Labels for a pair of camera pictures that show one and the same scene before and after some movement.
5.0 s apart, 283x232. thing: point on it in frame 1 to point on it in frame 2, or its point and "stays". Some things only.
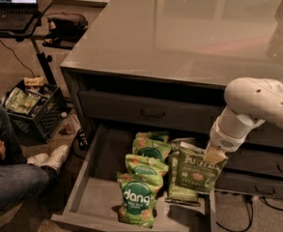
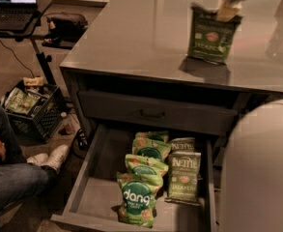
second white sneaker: (39, 159) stays
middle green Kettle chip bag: (175, 192) stays
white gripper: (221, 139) to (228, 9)
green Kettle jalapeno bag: (192, 170) to (211, 39)
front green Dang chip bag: (136, 200) stays
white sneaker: (57, 158) stays
